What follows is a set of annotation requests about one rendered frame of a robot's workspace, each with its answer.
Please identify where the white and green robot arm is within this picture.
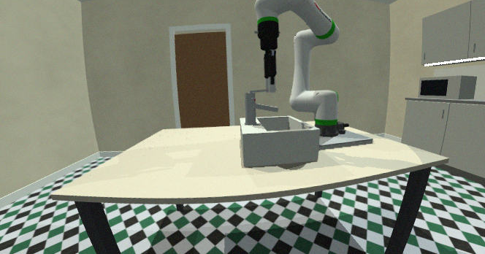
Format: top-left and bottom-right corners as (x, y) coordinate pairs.
(254, 0), (349, 136)

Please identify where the grey mixer tap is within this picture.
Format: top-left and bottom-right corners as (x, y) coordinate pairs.
(245, 89), (278, 125)

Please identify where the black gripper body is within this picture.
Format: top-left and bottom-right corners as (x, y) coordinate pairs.
(260, 34), (278, 59)

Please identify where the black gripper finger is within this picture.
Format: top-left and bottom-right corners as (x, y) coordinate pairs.
(264, 54), (269, 89)
(265, 50), (277, 93)

